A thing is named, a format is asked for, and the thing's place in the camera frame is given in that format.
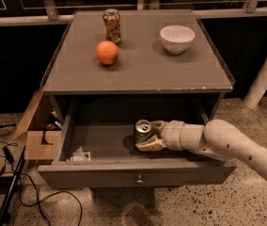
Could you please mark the black flat panel on floor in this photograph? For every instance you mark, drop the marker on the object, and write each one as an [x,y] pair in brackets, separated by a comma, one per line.
[16,174]

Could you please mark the metal window railing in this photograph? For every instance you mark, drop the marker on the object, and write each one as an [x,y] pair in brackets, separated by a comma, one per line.
[133,8]

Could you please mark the brown cardboard box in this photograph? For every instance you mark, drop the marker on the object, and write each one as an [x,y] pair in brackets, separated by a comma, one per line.
[41,142]

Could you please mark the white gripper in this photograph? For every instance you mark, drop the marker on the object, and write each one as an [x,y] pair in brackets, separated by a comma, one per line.
[171,135]

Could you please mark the gold soda can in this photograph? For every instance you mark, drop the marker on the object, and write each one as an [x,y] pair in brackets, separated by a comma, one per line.
[111,21]

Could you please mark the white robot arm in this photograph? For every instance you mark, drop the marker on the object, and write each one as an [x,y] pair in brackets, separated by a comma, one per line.
[217,139]

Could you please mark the white ceramic bowl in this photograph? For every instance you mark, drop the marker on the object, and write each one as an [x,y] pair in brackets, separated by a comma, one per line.
[176,38]

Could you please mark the orange fruit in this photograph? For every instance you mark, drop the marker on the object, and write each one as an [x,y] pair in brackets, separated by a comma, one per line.
[107,52]

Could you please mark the grey cabinet with glass top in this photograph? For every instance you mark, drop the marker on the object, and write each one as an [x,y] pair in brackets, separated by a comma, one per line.
[143,66]

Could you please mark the green soda can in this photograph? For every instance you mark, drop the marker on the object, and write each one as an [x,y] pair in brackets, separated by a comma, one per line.
[142,131]

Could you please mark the white paper scrap in drawer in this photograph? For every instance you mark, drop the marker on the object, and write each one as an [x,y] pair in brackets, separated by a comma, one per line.
[80,155]

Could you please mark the round metal drawer knob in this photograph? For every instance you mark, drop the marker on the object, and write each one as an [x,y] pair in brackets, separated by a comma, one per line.
[139,180]

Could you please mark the open grey top drawer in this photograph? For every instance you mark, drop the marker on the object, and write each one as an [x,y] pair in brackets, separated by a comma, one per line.
[104,126]

